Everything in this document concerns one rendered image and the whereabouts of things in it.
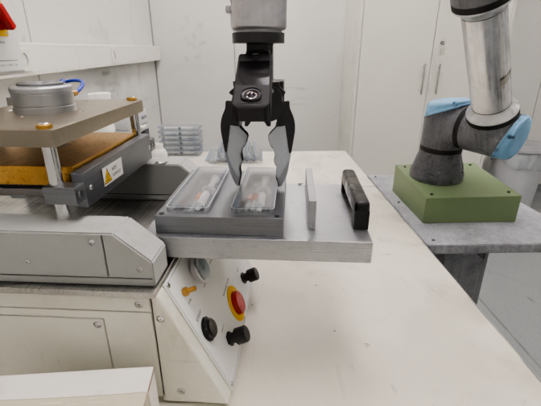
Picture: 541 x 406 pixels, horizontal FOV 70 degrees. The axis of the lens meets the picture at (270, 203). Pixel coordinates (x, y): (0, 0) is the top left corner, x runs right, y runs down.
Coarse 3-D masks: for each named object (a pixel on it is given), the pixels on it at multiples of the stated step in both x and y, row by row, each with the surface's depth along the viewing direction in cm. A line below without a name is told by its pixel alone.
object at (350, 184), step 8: (344, 176) 61; (352, 176) 59; (344, 184) 61; (352, 184) 56; (360, 184) 56; (344, 192) 64; (352, 192) 53; (360, 192) 53; (352, 200) 52; (360, 200) 50; (368, 200) 51; (352, 208) 52; (360, 208) 50; (368, 208) 50; (360, 216) 50; (368, 216) 50; (360, 224) 51; (368, 224) 51
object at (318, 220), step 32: (288, 192) 64; (320, 192) 64; (288, 224) 52; (320, 224) 52; (352, 224) 52; (192, 256) 50; (224, 256) 50; (256, 256) 49; (288, 256) 49; (320, 256) 49; (352, 256) 48
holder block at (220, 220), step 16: (176, 192) 57; (224, 192) 57; (160, 208) 51; (224, 208) 51; (160, 224) 49; (176, 224) 49; (192, 224) 49; (208, 224) 49; (224, 224) 49; (240, 224) 49; (256, 224) 49; (272, 224) 49
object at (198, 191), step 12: (204, 168) 65; (216, 168) 65; (228, 168) 65; (192, 180) 59; (204, 180) 59; (216, 180) 59; (180, 192) 54; (192, 192) 54; (204, 192) 54; (168, 204) 50; (180, 204) 50; (192, 204) 50; (204, 204) 50
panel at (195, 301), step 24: (216, 264) 64; (240, 264) 75; (168, 288) 48; (192, 288) 50; (216, 288) 60; (240, 288) 70; (192, 312) 51; (216, 312) 57; (216, 336) 54; (216, 360) 52
